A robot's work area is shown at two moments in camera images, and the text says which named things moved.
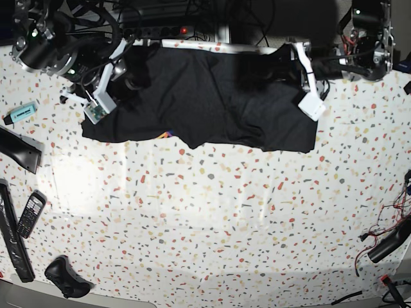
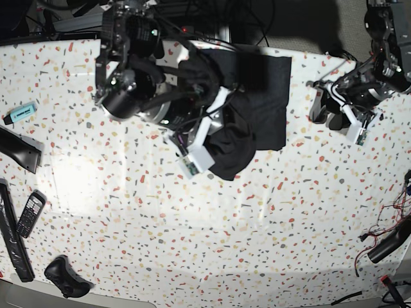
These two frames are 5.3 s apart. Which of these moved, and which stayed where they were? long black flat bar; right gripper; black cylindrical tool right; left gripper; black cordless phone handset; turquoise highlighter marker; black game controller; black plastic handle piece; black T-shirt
Moved: left gripper; black T-shirt; right gripper
Stayed: black game controller; black cylindrical tool right; black cordless phone handset; black plastic handle piece; turquoise highlighter marker; long black flat bar
